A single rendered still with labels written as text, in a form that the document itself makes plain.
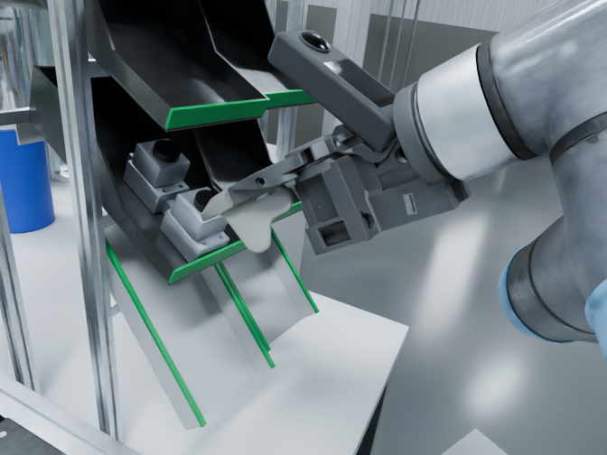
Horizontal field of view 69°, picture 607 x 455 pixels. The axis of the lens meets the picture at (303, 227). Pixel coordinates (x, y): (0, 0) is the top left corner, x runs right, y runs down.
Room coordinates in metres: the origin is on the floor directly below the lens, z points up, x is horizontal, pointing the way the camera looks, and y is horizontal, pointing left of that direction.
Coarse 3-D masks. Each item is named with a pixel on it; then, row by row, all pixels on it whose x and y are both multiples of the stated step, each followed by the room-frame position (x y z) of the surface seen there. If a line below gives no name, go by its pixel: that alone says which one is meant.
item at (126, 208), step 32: (32, 96) 0.51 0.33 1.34; (96, 96) 0.58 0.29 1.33; (128, 96) 0.62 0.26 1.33; (96, 128) 0.56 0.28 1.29; (128, 128) 0.59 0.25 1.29; (160, 128) 0.58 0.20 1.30; (192, 128) 0.55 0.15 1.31; (64, 160) 0.48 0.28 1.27; (192, 160) 0.55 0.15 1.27; (128, 192) 0.48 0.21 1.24; (128, 224) 0.42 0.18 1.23; (160, 224) 0.45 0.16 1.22; (160, 256) 0.39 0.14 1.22; (224, 256) 0.44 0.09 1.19
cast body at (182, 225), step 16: (192, 192) 0.44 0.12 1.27; (208, 192) 0.44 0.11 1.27; (176, 208) 0.43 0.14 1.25; (192, 208) 0.42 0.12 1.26; (176, 224) 0.43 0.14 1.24; (192, 224) 0.41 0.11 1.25; (208, 224) 0.41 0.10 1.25; (224, 224) 0.44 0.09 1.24; (176, 240) 0.43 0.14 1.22; (192, 240) 0.41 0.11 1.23; (208, 240) 0.42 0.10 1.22; (224, 240) 0.44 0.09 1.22; (192, 256) 0.41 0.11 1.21
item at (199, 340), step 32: (128, 256) 0.49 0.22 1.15; (128, 288) 0.43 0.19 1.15; (160, 288) 0.49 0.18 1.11; (192, 288) 0.52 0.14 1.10; (224, 288) 0.52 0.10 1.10; (128, 320) 0.43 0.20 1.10; (160, 320) 0.46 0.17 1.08; (192, 320) 0.48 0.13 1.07; (224, 320) 0.51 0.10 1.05; (160, 352) 0.40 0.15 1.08; (192, 352) 0.45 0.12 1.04; (224, 352) 0.47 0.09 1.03; (256, 352) 0.48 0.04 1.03; (192, 384) 0.42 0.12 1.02; (224, 384) 0.44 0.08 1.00; (192, 416) 0.37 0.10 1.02
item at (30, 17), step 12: (24, 12) 1.41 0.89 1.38; (36, 24) 1.41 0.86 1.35; (36, 36) 1.41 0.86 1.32; (36, 48) 1.40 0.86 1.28; (36, 60) 1.40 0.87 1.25; (264, 120) 1.84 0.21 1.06; (264, 132) 1.85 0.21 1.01; (48, 144) 1.40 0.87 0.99; (48, 156) 1.41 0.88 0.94; (48, 168) 1.41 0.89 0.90; (60, 180) 1.39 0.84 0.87
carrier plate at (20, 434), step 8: (0, 424) 0.37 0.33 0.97; (8, 424) 0.37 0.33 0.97; (16, 424) 0.37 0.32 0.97; (0, 432) 0.36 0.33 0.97; (8, 432) 0.36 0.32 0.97; (16, 432) 0.36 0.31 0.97; (24, 432) 0.36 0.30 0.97; (32, 432) 0.36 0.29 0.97; (0, 440) 0.35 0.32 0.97; (8, 440) 0.35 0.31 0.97; (16, 440) 0.35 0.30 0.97; (24, 440) 0.35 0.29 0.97; (32, 440) 0.35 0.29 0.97; (40, 440) 0.35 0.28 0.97; (0, 448) 0.34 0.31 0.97; (8, 448) 0.34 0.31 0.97; (16, 448) 0.34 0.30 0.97; (24, 448) 0.34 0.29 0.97; (32, 448) 0.34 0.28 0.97; (40, 448) 0.34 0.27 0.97; (48, 448) 0.34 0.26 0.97; (56, 448) 0.35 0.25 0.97
